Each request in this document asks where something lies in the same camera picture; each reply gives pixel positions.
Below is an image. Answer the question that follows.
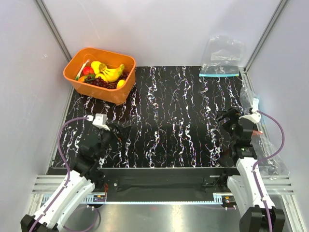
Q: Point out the blue zip plastic bag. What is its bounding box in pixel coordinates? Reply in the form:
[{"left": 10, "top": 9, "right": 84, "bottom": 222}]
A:
[{"left": 199, "top": 36, "right": 246, "bottom": 78}]

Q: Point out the red apple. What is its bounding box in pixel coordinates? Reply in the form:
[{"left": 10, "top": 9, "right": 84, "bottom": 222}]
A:
[{"left": 83, "top": 66, "right": 95, "bottom": 75}]

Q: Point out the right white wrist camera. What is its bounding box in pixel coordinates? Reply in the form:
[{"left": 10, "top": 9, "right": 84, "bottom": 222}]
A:
[{"left": 240, "top": 111, "right": 261, "bottom": 124}]

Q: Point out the orange plastic basket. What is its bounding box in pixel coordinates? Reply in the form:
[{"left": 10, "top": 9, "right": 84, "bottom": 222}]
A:
[{"left": 63, "top": 48, "right": 136, "bottom": 105}]

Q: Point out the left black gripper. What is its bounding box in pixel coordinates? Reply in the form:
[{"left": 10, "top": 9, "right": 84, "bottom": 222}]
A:
[{"left": 95, "top": 123, "right": 132, "bottom": 160}]

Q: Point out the small yellow orange fruit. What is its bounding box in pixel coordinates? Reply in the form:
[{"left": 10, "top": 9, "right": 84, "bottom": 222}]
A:
[{"left": 116, "top": 79, "right": 126, "bottom": 89}]

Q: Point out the yellow pear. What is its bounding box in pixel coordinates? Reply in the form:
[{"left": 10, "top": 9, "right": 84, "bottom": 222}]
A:
[{"left": 90, "top": 61, "right": 101, "bottom": 74}]

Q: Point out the yellow banana bunch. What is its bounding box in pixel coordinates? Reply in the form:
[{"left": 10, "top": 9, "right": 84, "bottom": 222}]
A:
[{"left": 98, "top": 63, "right": 125, "bottom": 83}]

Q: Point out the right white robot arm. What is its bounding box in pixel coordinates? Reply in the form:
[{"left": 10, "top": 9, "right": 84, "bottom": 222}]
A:
[{"left": 217, "top": 108, "right": 285, "bottom": 232}]

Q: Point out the dark red grape bunch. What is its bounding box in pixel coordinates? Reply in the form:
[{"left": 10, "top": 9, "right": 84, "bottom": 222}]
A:
[{"left": 84, "top": 72, "right": 128, "bottom": 89}]

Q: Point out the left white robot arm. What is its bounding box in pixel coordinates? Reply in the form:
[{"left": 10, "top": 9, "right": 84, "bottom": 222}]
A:
[{"left": 21, "top": 124, "right": 131, "bottom": 232}]

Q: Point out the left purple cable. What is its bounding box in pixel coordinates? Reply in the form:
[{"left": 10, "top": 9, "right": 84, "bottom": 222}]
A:
[{"left": 28, "top": 116, "right": 101, "bottom": 232}]

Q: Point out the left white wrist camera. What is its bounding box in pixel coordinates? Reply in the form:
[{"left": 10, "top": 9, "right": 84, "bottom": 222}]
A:
[{"left": 86, "top": 114, "right": 111, "bottom": 131}]

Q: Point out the clear plastic bag right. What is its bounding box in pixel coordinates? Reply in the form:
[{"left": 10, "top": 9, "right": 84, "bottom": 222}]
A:
[{"left": 240, "top": 87, "right": 290, "bottom": 179}]

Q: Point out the orange green mango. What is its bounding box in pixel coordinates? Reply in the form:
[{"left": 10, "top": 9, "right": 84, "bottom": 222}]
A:
[{"left": 78, "top": 75, "right": 88, "bottom": 82}]

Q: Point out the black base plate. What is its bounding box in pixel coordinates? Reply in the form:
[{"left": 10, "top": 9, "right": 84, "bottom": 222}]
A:
[{"left": 47, "top": 166, "right": 249, "bottom": 203}]

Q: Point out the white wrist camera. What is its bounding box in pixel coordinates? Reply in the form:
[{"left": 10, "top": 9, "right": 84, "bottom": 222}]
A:
[
  {"left": 86, "top": 114, "right": 111, "bottom": 131},
  {"left": 240, "top": 111, "right": 261, "bottom": 124}
]

